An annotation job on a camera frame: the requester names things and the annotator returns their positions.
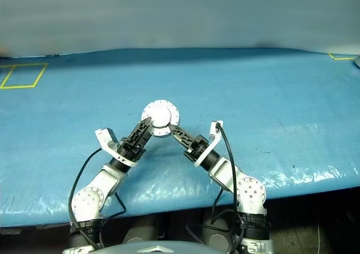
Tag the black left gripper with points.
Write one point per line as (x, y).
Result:
(130, 151)

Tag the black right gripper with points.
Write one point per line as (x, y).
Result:
(197, 148)

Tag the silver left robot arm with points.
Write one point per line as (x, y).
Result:
(107, 180)

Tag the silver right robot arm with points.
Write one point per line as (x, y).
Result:
(250, 192)

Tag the blue plastic table cover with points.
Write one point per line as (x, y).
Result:
(253, 96)

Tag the grey rounded cylinder under table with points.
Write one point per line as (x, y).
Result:
(139, 232)
(219, 234)

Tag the grey robot torso with emblem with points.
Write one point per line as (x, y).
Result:
(157, 249)

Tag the yellow tape double square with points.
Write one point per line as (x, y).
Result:
(40, 75)

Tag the yellow tape corner marking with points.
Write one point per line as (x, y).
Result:
(336, 58)

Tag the grey object at table edge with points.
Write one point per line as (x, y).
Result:
(357, 61)

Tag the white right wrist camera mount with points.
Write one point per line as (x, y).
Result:
(215, 133)

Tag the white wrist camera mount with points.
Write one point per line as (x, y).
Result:
(105, 138)
(215, 133)

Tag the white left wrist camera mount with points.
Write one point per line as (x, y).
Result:
(105, 138)

